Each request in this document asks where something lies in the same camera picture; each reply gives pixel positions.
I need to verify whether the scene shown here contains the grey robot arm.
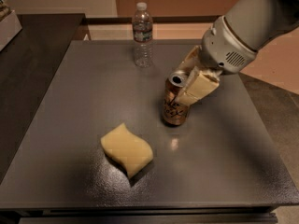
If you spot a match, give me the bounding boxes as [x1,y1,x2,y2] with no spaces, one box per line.
[176,0,299,106]

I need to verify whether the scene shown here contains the white box on counter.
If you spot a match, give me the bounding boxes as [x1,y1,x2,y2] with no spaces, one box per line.
[0,10,22,51]

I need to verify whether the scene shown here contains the clear plastic water bottle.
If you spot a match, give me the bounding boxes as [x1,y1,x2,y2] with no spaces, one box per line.
[132,2,153,68]

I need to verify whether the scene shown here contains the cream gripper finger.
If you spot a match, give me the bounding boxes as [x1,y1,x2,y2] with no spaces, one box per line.
[175,67,221,106]
[178,46,200,76]

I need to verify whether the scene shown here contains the orange soda can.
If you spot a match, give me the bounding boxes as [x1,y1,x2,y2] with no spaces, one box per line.
[163,71,190,126]

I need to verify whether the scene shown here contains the yellow wavy sponge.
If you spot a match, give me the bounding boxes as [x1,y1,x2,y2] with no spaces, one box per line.
[100,123,153,178]

